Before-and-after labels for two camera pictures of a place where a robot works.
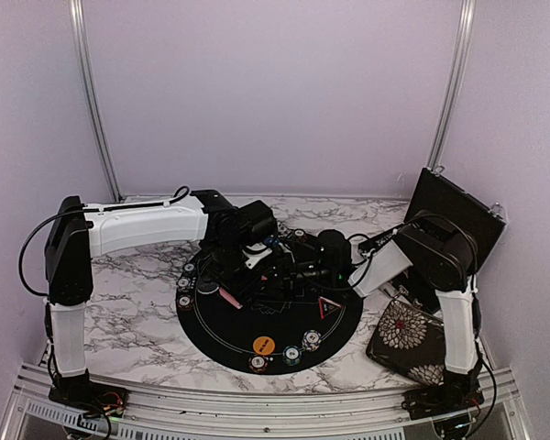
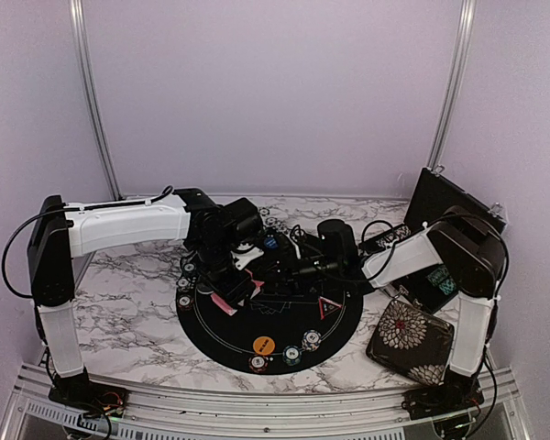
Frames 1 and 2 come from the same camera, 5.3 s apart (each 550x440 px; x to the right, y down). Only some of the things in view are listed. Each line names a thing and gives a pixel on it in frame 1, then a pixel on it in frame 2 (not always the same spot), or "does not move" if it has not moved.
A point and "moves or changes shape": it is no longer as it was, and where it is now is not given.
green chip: [291, 355] does not move
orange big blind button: [264, 346] does not move
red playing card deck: [225, 294] moves or changes shape
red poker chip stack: [185, 301] does not move
